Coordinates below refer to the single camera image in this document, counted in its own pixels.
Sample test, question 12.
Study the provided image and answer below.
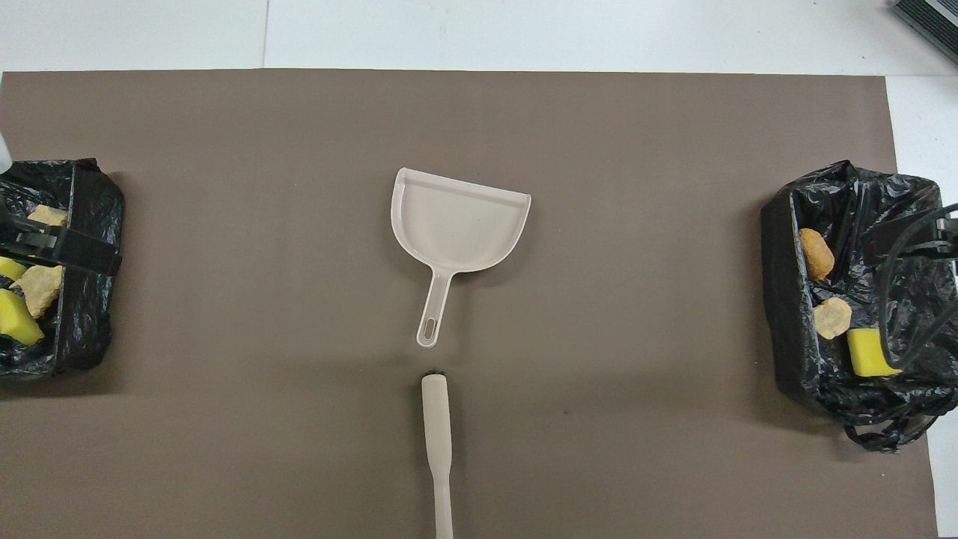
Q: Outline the black right arm gripper cable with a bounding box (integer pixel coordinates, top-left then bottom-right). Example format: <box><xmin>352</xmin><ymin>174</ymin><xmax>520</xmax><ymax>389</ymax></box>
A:
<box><xmin>876</xmin><ymin>202</ymin><xmax>958</xmax><ymax>369</ymax></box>

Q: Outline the open black bag lined bin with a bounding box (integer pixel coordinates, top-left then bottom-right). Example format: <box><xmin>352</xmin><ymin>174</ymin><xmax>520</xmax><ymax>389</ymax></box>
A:
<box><xmin>760</xmin><ymin>159</ymin><xmax>958</xmax><ymax>453</ymax></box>

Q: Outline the small pale yellow bread chunk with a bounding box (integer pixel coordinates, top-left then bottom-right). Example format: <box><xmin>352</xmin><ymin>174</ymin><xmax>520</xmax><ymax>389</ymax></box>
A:
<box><xmin>9</xmin><ymin>264</ymin><xmax>65</xmax><ymax>320</ymax></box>

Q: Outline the orange brown bread roll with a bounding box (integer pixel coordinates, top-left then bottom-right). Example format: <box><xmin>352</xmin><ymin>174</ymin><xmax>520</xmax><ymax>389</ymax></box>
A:
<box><xmin>799</xmin><ymin>228</ymin><xmax>836</xmax><ymax>282</ymax></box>

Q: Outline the beige plastic dustpan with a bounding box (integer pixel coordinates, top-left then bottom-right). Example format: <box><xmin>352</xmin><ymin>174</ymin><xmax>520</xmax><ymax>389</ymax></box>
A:
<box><xmin>391</xmin><ymin>167</ymin><xmax>533</xmax><ymax>350</ymax></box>

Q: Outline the brown table mat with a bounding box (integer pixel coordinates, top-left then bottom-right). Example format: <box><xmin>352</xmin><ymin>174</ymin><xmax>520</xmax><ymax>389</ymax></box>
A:
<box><xmin>0</xmin><ymin>69</ymin><xmax>940</xmax><ymax>539</ymax></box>

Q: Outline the dark grey ribbed device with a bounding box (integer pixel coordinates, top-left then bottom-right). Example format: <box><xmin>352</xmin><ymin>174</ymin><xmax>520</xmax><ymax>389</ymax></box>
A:
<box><xmin>891</xmin><ymin>0</ymin><xmax>958</xmax><ymax>66</ymax></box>

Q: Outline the pale beige round bread chunk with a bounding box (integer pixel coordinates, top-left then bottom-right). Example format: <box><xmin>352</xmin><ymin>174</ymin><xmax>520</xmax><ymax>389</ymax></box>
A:
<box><xmin>813</xmin><ymin>296</ymin><xmax>853</xmax><ymax>341</ymax></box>

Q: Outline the closed black bag covered bin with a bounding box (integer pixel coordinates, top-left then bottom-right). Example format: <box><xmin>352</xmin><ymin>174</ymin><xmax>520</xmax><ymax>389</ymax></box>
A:
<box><xmin>0</xmin><ymin>158</ymin><xmax>126</xmax><ymax>381</ymax></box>

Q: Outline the beige handled black bristle brush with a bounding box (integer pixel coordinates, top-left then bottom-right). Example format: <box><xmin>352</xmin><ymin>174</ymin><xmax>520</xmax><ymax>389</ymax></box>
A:
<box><xmin>420</xmin><ymin>368</ymin><xmax>456</xmax><ymax>539</ymax></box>

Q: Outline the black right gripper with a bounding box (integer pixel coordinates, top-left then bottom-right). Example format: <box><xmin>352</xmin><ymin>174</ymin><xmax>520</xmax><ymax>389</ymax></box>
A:
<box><xmin>862</xmin><ymin>212</ymin><xmax>958</xmax><ymax>260</ymax></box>

